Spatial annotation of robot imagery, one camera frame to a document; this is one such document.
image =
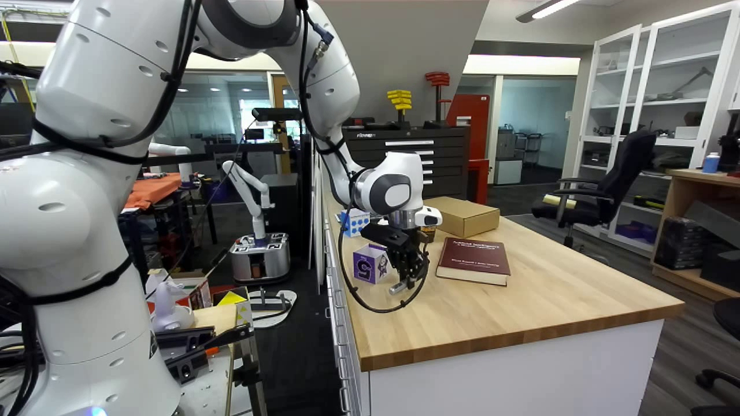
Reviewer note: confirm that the white glass door cabinet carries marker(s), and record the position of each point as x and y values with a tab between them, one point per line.
669	77

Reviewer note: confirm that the side table with tools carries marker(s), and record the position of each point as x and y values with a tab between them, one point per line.
211	352

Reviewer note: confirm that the small white robot arm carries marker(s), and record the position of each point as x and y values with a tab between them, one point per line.
261	256

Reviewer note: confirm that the red machine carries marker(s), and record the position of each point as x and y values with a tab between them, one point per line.
473	112

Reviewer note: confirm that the black mesh office chair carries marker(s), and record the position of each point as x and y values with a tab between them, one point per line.
595	203

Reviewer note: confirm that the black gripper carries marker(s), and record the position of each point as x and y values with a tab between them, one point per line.
407	254

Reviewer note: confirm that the wooden side shelf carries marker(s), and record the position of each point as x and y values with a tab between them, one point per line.
700	234

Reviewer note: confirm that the dark red hardcover book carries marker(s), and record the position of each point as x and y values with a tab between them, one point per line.
476	263

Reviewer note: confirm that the purple and white box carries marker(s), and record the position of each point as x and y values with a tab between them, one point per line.
370	265

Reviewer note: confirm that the brown cardboard box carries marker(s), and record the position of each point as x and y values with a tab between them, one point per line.
465	219

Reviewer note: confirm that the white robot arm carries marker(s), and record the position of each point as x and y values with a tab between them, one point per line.
100	99

